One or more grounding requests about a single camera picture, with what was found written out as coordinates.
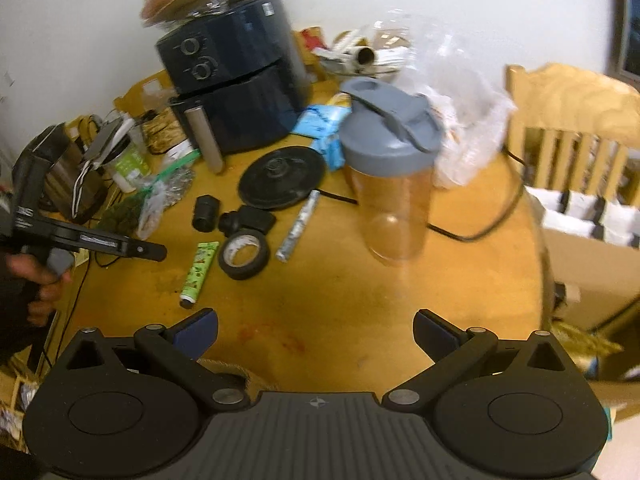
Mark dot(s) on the person's left hand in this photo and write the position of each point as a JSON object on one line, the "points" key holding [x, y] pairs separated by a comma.
{"points": [[42, 292]]}

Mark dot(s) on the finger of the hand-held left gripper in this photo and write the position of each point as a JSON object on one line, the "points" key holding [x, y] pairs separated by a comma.
{"points": [[149, 251]]}

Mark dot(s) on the black air fryer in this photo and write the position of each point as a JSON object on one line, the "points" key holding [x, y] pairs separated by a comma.
{"points": [[235, 75]]}

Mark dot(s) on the person's left forearm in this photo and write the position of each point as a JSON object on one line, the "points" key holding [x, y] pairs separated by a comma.
{"points": [[15, 330]]}

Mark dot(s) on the cardboard box with white papers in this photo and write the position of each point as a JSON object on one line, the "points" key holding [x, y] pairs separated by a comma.
{"points": [[590, 260]]}

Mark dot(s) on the white tub green label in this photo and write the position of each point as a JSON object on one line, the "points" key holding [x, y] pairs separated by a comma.
{"points": [[131, 167]]}

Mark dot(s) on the golden foil bag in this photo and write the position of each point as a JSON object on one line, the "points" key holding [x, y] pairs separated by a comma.
{"points": [[585, 342]]}

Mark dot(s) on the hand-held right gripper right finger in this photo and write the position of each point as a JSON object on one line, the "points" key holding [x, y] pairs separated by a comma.
{"points": [[434, 334]]}

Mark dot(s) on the green patterned tube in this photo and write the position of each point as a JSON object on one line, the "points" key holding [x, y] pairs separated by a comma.
{"points": [[199, 272]]}

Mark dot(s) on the black steel electric kettle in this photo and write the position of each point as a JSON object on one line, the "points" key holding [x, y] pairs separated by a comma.
{"points": [[85, 185]]}

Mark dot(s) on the clear crumpled plastic bag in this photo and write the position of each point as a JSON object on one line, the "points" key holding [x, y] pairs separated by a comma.
{"points": [[465, 125]]}

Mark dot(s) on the yellow snack packet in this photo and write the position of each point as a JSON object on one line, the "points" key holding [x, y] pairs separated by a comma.
{"points": [[340, 101]]}

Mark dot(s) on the clear shaker bottle grey lid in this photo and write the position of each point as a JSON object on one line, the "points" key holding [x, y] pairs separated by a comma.
{"points": [[390, 160]]}

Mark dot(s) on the silver foil stick packet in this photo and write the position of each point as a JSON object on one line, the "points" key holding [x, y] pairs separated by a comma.
{"points": [[299, 225]]}

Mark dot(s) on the silver smartphone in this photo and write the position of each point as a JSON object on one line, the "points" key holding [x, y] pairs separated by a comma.
{"points": [[107, 142]]}

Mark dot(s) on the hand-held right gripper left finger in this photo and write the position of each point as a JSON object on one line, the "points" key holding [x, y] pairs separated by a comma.
{"points": [[196, 336]]}

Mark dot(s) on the blue snack packet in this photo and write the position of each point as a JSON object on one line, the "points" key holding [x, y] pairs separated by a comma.
{"points": [[317, 122], [331, 152]]}

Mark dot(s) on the wooden chair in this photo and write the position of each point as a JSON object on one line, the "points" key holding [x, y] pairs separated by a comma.
{"points": [[565, 125]]}

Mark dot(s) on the brown crumpled bag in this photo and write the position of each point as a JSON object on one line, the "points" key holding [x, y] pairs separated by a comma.
{"points": [[162, 132]]}

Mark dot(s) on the silver foil roll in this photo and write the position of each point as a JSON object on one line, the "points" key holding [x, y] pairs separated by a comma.
{"points": [[360, 55]]}

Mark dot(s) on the black tape roll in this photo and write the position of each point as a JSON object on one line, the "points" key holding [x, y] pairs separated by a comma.
{"points": [[235, 270]]}

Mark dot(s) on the small black cylinder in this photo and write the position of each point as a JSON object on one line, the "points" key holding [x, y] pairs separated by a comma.
{"points": [[206, 214]]}

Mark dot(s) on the black power adapter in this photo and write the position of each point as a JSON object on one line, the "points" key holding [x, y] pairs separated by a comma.
{"points": [[252, 219]]}

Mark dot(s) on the clear bag of dark grains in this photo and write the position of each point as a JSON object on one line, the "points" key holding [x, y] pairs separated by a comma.
{"points": [[165, 195]]}

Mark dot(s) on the black round kettle base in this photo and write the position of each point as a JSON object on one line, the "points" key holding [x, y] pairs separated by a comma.
{"points": [[280, 177]]}

